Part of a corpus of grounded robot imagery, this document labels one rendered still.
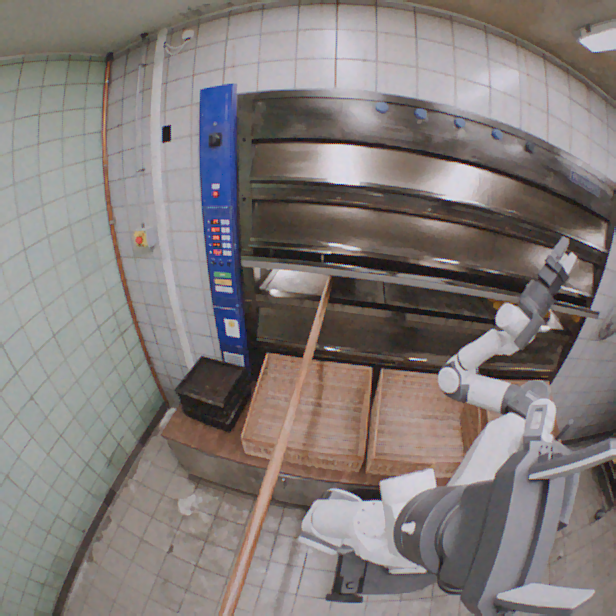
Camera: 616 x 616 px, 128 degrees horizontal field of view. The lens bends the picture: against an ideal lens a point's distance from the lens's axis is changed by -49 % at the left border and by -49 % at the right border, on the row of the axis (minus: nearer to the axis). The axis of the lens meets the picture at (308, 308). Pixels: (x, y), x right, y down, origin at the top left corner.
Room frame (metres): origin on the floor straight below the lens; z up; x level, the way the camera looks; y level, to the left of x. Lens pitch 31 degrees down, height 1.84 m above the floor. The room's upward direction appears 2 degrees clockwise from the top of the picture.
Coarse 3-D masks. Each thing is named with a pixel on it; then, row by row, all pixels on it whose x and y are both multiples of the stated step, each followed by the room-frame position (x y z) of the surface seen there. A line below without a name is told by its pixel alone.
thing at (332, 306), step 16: (288, 304) 1.16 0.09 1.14; (304, 304) 1.14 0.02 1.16; (336, 304) 1.12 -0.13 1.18; (352, 304) 1.12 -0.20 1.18; (368, 304) 1.13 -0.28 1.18; (384, 304) 1.13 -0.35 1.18; (416, 320) 1.05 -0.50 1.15; (432, 320) 1.04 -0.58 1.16; (448, 320) 1.03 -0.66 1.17; (464, 320) 1.02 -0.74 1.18; (480, 320) 1.02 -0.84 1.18; (544, 336) 0.92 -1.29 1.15; (560, 336) 0.90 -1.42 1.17
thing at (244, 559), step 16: (320, 304) 1.06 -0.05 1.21; (320, 320) 0.94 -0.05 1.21; (304, 368) 0.67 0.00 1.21; (304, 384) 0.61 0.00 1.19; (288, 416) 0.47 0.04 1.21; (288, 432) 0.42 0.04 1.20; (272, 464) 0.32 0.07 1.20; (272, 480) 0.28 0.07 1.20; (256, 512) 0.19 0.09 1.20; (256, 528) 0.15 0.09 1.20; (256, 544) 0.11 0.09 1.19; (240, 560) 0.06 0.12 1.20; (240, 576) 0.02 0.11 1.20; (240, 592) -0.02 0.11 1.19; (224, 608) -0.07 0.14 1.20
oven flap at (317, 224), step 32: (256, 224) 1.18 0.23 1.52; (288, 224) 1.16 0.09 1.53; (320, 224) 1.14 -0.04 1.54; (352, 224) 1.12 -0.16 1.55; (384, 224) 1.10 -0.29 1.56; (416, 224) 1.09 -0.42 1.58; (448, 224) 1.07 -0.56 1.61; (416, 256) 1.02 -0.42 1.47; (448, 256) 1.03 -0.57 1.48; (480, 256) 1.01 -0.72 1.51; (512, 256) 0.99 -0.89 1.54; (544, 256) 0.97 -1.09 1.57; (576, 256) 0.95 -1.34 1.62; (576, 288) 0.89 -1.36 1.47
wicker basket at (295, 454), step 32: (288, 384) 1.08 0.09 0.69; (320, 384) 1.06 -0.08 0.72; (352, 384) 1.04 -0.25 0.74; (256, 416) 0.88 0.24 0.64; (320, 416) 0.94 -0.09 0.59; (352, 416) 0.94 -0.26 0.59; (256, 448) 0.72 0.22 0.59; (288, 448) 0.65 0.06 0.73; (320, 448) 0.74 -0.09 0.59; (352, 448) 0.74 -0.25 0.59
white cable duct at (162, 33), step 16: (160, 32) 1.25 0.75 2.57; (160, 48) 1.25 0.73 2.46; (160, 64) 1.25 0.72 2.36; (160, 80) 1.25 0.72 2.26; (160, 96) 1.26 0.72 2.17; (160, 176) 1.26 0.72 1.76; (160, 192) 1.25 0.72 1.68; (160, 208) 1.25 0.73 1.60; (160, 224) 1.25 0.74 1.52; (160, 240) 1.25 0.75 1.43; (176, 304) 1.25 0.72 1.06; (176, 320) 1.25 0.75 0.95
